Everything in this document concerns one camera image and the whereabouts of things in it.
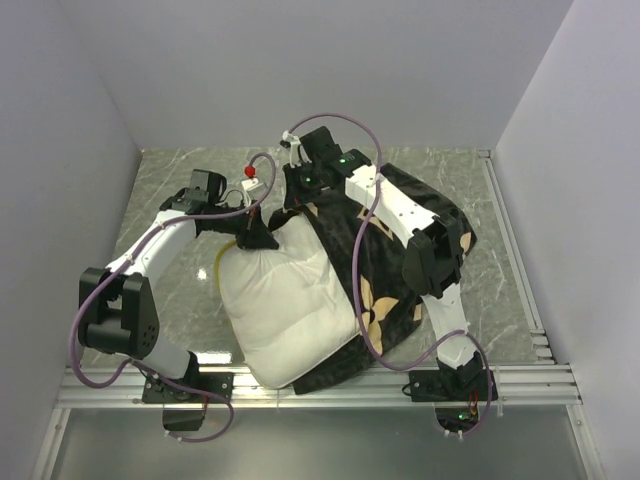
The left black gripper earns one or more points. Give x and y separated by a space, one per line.
254 233

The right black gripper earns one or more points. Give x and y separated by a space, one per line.
293 196

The black pillowcase with tan flowers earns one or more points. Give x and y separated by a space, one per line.
391 311

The white pillow with yellow piping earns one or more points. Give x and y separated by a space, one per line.
288 310

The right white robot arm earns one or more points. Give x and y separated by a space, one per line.
435 244

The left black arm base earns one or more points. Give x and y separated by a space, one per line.
184 409

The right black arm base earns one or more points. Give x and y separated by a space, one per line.
457 396

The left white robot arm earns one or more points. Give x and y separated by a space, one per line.
117 312

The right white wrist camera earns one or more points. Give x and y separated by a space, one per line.
292 144

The side aluminium rail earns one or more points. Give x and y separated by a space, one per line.
537 331

